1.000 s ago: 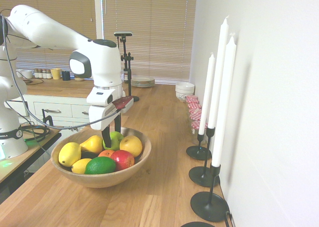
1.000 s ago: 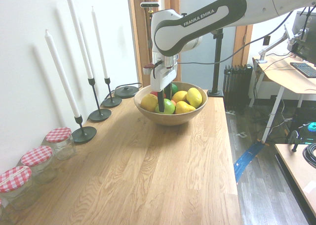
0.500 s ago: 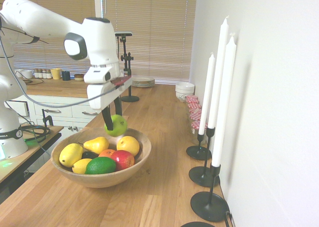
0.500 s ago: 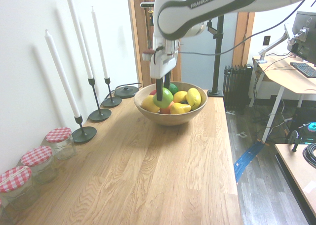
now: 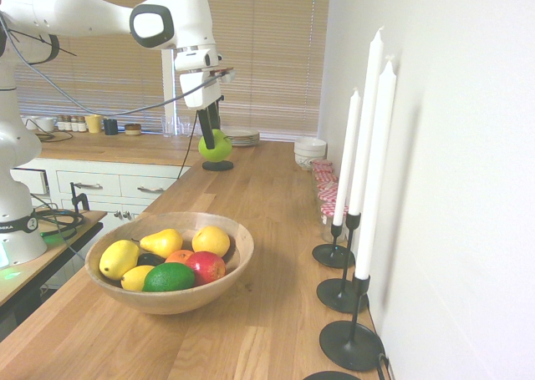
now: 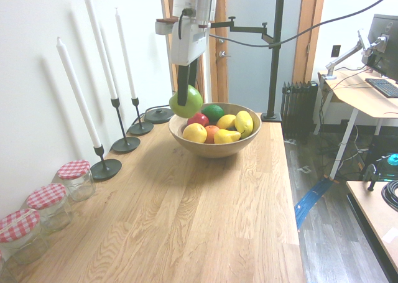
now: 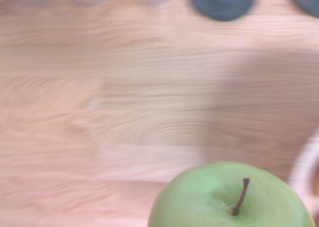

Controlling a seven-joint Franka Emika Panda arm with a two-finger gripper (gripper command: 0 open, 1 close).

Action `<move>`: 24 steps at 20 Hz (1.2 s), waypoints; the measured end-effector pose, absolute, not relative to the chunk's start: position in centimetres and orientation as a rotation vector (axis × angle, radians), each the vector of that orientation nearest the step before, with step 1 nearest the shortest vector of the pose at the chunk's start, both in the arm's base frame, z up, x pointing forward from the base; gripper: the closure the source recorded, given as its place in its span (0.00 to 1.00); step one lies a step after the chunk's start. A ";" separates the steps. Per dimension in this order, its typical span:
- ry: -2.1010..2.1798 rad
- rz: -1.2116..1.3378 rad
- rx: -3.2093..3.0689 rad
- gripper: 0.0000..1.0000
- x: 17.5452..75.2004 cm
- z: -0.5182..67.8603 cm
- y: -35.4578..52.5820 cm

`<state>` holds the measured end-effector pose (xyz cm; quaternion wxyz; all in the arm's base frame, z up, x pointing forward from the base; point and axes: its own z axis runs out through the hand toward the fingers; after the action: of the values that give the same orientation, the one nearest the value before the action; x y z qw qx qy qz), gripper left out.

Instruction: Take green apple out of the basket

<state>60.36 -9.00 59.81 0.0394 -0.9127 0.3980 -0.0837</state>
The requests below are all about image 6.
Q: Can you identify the black clamp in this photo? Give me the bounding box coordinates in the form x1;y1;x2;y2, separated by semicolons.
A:
366;163;384;192

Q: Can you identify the tall black candle holder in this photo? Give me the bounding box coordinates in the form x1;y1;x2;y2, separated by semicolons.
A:
111;98;141;154

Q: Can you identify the dark green lime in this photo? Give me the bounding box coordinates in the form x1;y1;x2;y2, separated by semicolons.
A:
201;104;224;123

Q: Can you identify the black radiator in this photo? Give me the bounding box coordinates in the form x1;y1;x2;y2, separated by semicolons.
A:
281;80;320;140

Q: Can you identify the medium black candle holder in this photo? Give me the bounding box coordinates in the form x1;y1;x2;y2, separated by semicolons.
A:
128;97;154;137

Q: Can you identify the glass jar red checked lid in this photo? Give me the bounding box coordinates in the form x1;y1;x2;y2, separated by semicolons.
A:
57;160;96;202
0;250;16;283
26;183;75;233
0;208;50;265

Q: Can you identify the yellow pear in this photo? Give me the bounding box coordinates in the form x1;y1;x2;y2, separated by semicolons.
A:
213;128;242;144

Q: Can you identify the wooden fruit bowl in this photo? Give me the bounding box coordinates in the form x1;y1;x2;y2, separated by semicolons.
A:
168;102;262;159

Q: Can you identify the tallest white taper candle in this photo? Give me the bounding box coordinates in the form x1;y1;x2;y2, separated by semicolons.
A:
84;0;119;100

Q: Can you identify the short black candle holder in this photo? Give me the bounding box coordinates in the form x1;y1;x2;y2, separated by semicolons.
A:
90;144;123;181

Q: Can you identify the small yellow lemon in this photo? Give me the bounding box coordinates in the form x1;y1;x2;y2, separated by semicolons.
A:
216;114;237;130

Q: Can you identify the black coiled cable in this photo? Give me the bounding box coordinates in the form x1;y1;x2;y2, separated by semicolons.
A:
381;179;398;211

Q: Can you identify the red and white wrist camera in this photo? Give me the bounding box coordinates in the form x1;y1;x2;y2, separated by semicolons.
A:
154;17;178;35

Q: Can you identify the red apple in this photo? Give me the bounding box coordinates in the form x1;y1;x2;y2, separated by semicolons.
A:
187;113;210;128

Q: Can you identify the round yellow lemon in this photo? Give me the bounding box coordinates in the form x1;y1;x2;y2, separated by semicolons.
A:
182;123;208;144

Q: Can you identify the medium white taper candle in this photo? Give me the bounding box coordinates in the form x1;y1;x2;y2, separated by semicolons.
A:
56;36;103;149

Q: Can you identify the black round appliance base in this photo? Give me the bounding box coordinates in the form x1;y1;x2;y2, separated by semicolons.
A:
144;108;175;124

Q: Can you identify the light green apple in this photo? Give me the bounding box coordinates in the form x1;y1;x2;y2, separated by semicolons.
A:
169;84;203;119

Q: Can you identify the black keyboard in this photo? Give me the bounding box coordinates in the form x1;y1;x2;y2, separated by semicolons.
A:
365;77;398;99

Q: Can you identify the black computer monitor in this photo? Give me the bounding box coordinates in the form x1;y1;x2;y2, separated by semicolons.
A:
366;14;398;78

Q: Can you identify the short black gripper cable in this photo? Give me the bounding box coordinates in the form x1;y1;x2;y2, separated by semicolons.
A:
178;7;196;41

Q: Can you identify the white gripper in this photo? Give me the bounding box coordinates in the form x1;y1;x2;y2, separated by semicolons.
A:
170;17;210;107

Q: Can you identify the short white taper candle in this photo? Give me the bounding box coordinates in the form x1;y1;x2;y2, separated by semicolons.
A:
114;7;137;100

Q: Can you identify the orange fruit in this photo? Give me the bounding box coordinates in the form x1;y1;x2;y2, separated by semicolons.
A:
204;124;221;144

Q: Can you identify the large oblong yellow lemon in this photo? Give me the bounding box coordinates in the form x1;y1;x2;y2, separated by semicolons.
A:
234;110;254;139

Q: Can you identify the blue floor strip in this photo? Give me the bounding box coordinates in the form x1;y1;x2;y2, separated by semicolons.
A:
294;179;333;231

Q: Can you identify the black camera stand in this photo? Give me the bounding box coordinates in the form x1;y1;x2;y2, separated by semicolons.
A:
208;0;286;122

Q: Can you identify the light wooden side table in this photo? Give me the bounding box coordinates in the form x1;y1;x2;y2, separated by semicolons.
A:
346;180;398;281

